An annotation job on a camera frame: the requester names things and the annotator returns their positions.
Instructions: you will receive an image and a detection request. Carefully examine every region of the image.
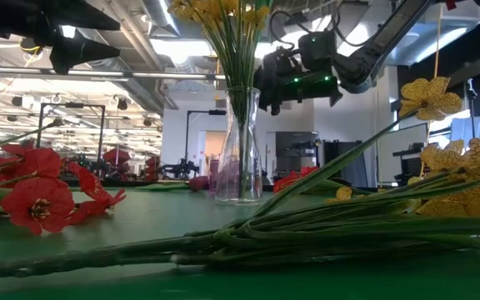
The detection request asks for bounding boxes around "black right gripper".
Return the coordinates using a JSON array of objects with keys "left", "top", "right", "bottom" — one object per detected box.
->
[{"left": 254, "top": 46, "right": 343, "bottom": 116}]

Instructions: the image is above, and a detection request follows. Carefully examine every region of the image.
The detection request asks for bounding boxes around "red flower bunch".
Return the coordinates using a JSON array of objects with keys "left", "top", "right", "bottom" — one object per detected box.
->
[
  {"left": 272, "top": 165, "right": 374, "bottom": 197},
  {"left": 0, "top": 116, "right": 127, "bottom": 237}
]

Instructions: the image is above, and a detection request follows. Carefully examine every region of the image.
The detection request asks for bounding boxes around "small yellow flower bunch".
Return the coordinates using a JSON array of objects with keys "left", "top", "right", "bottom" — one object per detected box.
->
[{"left": 325, "top": 185, "right": 368, "bottom": 205}]

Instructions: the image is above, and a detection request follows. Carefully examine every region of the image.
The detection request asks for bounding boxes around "yellow veined flower bunch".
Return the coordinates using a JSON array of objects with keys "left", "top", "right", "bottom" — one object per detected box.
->
[{"left": 0, "top": 77, "right": 480, "bottom": 281}]

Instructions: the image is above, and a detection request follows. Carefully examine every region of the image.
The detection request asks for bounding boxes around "clear glass vase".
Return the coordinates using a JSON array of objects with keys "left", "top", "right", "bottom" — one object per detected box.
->
[{"left": 214, "top": 86, "right": 264, "bottom": 205}]

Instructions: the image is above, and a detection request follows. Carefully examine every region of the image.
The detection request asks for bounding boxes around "purple ribbed glass vase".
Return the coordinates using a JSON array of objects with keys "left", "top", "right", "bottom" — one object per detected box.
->
[{"left": 207, "top": 160, "right": 224, "bottom": 193}]

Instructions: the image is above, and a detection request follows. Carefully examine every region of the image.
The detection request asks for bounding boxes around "long ceiling light strip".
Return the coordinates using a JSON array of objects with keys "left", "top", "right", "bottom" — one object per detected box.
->
[{"left": 0, "top": 64, "right": 227, "bottom": 81}]

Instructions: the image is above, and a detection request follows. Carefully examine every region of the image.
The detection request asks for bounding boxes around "black cabinet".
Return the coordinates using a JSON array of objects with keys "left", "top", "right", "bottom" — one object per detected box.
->
[{"left": 275, "top": 131, "right": 320, "bottom": 178}]

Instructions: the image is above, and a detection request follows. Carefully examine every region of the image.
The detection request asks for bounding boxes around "white board panel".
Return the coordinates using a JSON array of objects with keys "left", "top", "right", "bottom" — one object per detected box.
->
[{"left": 375, "top": 122, "right": 429, "bottom": 187}]

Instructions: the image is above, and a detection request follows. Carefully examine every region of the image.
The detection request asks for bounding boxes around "black light stand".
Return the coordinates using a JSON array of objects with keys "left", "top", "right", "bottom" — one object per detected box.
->
[{"left": 463, "top": 77, "right": 478, "bottom": 141}]

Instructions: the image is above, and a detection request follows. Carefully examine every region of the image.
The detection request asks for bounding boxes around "pale blue softbox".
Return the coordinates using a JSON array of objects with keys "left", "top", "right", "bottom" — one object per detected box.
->
[{"left": 450, "top": 114, "right": 480, "bottom": 148}]

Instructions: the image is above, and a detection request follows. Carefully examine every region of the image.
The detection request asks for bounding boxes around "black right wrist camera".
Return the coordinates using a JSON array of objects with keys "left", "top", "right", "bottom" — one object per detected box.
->
[{"left": 297, "top": 29, "right": 338, "bottom": 72}]

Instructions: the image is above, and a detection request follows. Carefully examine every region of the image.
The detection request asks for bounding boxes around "black gantry frame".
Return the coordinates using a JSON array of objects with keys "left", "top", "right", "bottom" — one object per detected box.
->
[
  {"left": 35, "top": 102, "right": 107, "bottom": 168},
  {"left": 184, "top": 108, "right": 228, "bottom": 168}
]

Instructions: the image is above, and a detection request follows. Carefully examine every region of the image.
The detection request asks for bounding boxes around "yellow hanging cord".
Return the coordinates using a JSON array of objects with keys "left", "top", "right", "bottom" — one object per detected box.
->
[{"left": 432, "top": 3, "right": 442, "bottom": 80}]

